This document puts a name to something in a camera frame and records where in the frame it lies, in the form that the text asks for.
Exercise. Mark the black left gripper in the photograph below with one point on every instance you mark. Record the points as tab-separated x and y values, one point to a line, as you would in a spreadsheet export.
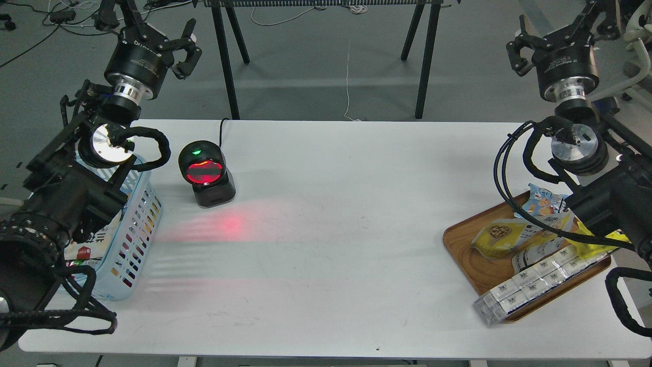
138	57

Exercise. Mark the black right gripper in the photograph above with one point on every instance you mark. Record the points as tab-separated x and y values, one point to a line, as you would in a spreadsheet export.
572	56

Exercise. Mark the yellow white snack pouch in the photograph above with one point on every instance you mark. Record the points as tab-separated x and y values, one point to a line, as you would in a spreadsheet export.
502	237

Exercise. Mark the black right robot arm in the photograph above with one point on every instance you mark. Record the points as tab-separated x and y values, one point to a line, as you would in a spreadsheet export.
605	165

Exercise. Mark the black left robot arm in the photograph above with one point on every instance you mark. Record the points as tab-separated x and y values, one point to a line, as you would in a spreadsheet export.
75	181

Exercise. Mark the blue cookie snack bag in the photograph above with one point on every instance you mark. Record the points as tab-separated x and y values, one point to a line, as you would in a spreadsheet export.
543	202

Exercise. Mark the light blue plastic basket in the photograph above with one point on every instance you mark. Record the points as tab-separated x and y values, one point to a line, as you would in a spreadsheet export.
119	271

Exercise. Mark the white pouch snack bag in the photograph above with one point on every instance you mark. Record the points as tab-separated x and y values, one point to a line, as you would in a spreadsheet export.
542	243

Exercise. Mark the white red snack bag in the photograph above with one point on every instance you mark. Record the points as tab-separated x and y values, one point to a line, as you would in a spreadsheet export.
93	251

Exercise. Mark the white boxed snack multipack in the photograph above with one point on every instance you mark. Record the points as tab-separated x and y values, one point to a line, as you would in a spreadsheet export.
525	291

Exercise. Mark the black barcode scanner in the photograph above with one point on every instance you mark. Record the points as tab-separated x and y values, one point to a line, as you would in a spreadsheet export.
202	164

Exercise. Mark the wooden tray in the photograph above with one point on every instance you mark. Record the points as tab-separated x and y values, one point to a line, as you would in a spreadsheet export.
482	273

